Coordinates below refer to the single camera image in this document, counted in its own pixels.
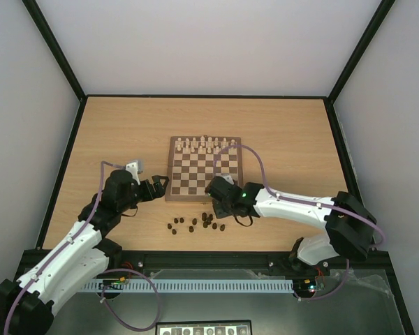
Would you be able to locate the black aluminium frame rail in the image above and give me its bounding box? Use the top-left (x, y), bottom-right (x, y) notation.
top-left (20, 249), bottom-right (392, 278)

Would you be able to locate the wooden chess board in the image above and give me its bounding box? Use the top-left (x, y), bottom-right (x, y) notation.
top-left (166, 140), bottom-right (243, 202)

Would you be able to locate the white chess pieces row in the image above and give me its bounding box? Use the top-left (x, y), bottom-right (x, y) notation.
top-left (170, 135), bottom-right (241, 154)

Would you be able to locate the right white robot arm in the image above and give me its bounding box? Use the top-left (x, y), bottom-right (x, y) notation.
top-left (205, 175), bottom-right (376, 274)

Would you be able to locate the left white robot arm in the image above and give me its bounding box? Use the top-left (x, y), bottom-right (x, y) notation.
top-left (0, 170), bottom-right (169, 334)

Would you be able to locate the white slotted cable duct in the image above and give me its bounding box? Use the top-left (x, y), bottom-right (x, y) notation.
top-left (79, 279), bottom-right (294, 294)

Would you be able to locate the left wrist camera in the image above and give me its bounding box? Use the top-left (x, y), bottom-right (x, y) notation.
top-left (126, 159), bottom-right (144, 174)

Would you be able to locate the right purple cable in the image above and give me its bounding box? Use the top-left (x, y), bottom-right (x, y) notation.
top-left (212, 144), bottom-right (385, 302)

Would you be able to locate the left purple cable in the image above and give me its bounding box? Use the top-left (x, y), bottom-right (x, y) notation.
top-left (3, 161), bottom-right (161, 332)

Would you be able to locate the purple cable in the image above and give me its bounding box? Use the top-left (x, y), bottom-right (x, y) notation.
top-left (212, 144), bottom-right (385, 302)
top-left (3, 161), bottom-right (161, 332)

